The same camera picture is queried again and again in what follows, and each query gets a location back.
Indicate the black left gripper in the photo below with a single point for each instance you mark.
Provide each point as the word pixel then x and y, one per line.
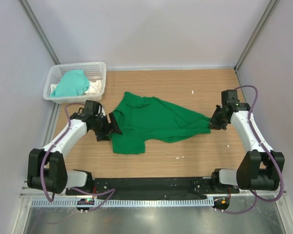
pixel 103 136

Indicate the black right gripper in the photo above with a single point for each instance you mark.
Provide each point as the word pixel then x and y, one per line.
pixel 215 125

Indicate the green t shirt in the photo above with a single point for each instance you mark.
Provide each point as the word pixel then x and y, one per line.
pixel 145 118

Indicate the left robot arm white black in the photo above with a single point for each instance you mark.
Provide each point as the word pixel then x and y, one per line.
pixel 46 166

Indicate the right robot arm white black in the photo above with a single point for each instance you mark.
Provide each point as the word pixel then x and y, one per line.
pixel 261 166

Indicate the white t shirt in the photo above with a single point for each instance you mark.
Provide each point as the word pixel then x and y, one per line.
pixel 76 88

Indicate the teal t shirt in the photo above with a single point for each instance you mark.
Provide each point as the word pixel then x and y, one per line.
pixel 74 75

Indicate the white plastic basket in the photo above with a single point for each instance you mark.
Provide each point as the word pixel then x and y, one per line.
pixel 93 71

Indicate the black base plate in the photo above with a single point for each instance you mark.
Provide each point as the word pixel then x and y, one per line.
pixel 168 188

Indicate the white slotted cable duct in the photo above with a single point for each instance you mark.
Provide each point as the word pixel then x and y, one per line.
pixel 87 202

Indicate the aluminium frame rail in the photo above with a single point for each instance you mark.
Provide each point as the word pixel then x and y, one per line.
pixel 179 188

